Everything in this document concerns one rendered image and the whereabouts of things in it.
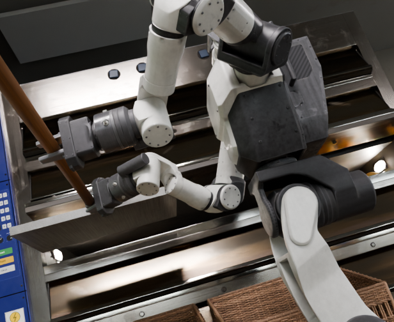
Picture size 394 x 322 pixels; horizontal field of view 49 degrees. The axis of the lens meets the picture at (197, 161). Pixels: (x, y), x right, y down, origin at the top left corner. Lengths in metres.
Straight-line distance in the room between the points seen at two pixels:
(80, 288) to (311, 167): 1.22
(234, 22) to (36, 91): 1.57
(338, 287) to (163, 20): 0.71
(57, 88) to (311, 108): 1.48
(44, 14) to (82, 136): 2.82
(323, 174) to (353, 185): 0.08
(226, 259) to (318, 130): 0.97
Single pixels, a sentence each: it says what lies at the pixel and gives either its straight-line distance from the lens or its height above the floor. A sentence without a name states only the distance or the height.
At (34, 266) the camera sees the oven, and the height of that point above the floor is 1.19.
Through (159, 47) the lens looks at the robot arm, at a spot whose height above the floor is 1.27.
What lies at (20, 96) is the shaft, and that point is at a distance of 0.77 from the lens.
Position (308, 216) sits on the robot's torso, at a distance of 1.06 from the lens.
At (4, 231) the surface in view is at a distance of 2.09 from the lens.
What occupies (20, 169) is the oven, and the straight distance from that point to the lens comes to 2.18.
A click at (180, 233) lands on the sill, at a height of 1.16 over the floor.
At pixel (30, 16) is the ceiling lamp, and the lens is 3.74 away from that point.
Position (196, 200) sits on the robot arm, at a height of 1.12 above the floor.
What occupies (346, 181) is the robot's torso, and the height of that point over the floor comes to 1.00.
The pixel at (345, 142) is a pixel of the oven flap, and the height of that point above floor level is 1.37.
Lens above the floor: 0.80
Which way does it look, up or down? 19 degrees up
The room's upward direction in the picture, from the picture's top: 17 degrees counter-clockwise
